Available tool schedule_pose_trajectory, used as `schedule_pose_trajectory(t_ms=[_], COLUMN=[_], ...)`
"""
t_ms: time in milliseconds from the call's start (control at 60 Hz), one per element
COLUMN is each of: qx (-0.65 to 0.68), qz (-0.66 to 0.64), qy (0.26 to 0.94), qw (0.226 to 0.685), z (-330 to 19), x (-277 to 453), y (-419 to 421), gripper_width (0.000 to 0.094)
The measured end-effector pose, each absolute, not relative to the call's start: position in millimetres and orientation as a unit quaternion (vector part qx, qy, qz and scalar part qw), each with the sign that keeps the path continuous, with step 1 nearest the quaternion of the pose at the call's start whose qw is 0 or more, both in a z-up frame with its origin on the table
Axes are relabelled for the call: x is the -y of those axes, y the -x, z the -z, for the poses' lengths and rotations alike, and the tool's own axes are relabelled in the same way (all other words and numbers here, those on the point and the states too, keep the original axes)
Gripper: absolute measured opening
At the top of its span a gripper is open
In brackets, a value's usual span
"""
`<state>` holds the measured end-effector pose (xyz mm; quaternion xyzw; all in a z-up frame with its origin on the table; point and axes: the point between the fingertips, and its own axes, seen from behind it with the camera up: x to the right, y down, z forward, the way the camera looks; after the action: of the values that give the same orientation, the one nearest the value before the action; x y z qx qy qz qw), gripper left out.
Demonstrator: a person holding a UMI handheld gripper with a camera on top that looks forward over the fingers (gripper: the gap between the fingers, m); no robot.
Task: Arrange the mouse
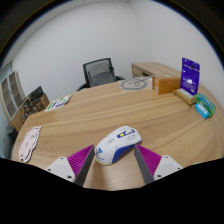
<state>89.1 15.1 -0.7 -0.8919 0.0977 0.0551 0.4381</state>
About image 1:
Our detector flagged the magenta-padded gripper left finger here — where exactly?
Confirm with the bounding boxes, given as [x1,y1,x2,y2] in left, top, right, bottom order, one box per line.
[44,143,96,188]

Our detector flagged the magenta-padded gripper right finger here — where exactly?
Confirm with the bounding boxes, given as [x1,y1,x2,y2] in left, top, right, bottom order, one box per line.
[133,143,184,186]

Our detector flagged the white and blue computer mouse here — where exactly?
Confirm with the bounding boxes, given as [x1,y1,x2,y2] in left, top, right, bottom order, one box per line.
[94,125,143,167]

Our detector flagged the pink pig-shaped mouse pad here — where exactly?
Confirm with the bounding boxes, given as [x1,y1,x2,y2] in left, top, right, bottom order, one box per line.
[18,125,43,164]

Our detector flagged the grey round-print mouse pad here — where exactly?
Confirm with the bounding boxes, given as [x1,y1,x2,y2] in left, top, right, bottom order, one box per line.
[119,75,154,92]

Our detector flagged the black sofa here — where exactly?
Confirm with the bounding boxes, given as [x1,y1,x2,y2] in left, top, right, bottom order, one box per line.
[2,124,19,159]

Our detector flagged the white sheet with coloured shapes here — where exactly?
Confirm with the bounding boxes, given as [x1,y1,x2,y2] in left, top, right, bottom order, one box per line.
[44,93,74,113]

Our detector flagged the small light blue box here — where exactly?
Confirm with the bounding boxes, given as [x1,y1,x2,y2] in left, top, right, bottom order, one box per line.
[194,102,210,120]

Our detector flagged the small dark brown carton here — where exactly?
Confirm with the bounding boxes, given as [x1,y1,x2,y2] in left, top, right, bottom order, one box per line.
[21,98,32,118]

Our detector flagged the small tan box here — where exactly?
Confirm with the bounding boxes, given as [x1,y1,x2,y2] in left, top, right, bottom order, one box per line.
[173,87,197,106]

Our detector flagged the large dark brown carton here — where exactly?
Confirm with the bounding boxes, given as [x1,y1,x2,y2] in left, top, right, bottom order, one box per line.
[28,85,51,113]

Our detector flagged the green plastic box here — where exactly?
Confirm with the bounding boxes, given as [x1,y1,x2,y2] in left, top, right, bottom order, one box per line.
[194,92,217,118]

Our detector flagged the wooden shelf cabinet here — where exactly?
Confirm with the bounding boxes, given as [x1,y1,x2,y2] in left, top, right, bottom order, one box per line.
[0,70,28,133]

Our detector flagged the purple card package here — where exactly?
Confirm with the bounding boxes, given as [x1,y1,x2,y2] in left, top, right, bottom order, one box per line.
[180,57,201,97]

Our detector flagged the wooden side desk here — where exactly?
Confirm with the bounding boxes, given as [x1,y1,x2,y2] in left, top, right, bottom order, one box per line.
[130,61,183,79]

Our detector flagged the black mesh office chair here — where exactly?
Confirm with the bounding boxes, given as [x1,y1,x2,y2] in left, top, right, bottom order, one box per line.
[75,57,126,93]

